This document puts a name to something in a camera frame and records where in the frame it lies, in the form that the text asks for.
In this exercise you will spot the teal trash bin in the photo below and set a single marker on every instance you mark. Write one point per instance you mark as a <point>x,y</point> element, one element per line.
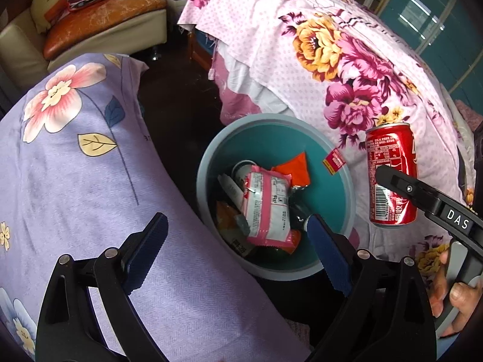
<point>324,203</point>

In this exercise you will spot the pink floral bed blanket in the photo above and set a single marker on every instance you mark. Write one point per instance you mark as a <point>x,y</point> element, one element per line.
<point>339,64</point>

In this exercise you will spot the cream sofa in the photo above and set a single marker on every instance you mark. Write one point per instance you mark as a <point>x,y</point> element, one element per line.
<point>22,41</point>

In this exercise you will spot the orange snack bag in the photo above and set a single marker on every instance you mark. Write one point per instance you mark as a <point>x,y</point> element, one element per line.
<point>226,218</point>

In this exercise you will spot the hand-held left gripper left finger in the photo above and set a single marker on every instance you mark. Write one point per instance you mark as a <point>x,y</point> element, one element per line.
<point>146,258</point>

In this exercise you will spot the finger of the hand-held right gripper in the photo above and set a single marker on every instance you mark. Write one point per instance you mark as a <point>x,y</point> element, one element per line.
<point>434,203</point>

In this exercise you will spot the red orange wrapper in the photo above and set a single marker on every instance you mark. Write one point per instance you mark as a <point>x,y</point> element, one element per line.
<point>294,167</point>

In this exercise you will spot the white bed sheet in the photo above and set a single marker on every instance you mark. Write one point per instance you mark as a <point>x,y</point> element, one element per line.
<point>245,71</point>

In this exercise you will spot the red soda can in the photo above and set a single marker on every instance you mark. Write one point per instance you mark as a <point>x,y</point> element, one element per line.
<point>390,147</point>

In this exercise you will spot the pink knitted cloth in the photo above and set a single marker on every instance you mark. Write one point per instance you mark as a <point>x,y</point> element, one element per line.
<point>469,113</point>

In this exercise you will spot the yellow cartoon pillow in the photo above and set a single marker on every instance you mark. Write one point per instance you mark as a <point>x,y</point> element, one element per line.
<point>45,3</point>

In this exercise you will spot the teal cabinet door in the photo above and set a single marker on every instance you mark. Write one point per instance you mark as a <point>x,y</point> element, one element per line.
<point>434,19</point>

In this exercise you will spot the pink snack packet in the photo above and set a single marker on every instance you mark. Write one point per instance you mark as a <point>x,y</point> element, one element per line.
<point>268,211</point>

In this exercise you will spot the person's right hand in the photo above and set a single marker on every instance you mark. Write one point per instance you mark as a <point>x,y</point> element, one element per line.
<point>462,305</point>

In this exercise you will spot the purple floral tablecloth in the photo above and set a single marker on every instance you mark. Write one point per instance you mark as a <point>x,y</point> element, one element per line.
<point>94,196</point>

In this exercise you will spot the orange seat cushion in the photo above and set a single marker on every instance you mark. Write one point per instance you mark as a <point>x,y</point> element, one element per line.
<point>109,15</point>

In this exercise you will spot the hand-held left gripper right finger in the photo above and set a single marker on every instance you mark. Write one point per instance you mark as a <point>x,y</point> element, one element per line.
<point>327,256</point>

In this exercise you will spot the wooden bed frame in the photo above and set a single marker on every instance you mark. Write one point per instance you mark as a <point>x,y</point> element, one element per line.
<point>202,52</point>

